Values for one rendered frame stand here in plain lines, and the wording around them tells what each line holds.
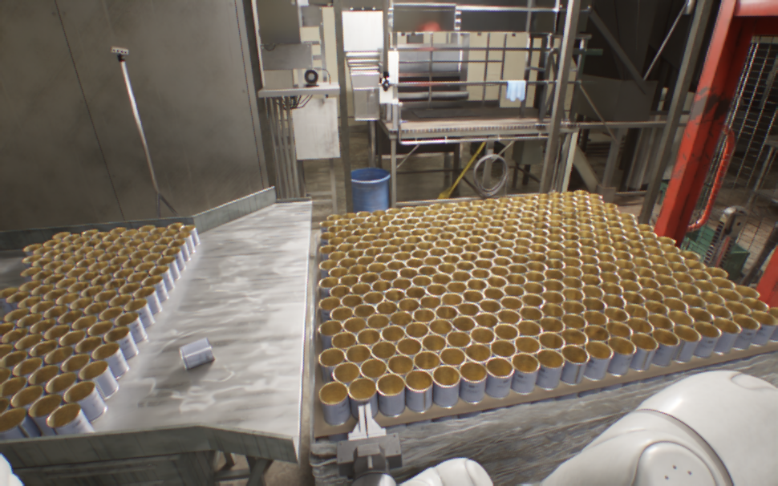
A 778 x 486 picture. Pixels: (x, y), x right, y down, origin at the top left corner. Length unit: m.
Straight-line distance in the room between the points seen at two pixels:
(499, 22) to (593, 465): 3.78
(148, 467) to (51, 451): 0.21
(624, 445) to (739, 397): 0.17
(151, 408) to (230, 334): 0.31
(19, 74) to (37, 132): 0.43
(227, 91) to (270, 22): 0.67
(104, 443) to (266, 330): 0.51
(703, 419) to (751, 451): 0.05
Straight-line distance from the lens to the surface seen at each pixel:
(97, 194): 4.00
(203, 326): 1.41
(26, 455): 1.23
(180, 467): 1.19
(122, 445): 1.11
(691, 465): 0.45
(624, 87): 5.23
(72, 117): 3.87
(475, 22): 3.92
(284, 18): 3.07
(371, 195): 3.98
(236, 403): 1.13
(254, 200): 2.18
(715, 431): 0.53
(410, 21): 3.77
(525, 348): 1.18
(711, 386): 0.58
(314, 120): 3.67
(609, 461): 0.45
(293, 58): 3.17
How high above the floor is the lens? 1.89
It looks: 28 degrees down
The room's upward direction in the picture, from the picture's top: 1 degrees counter-clockwise
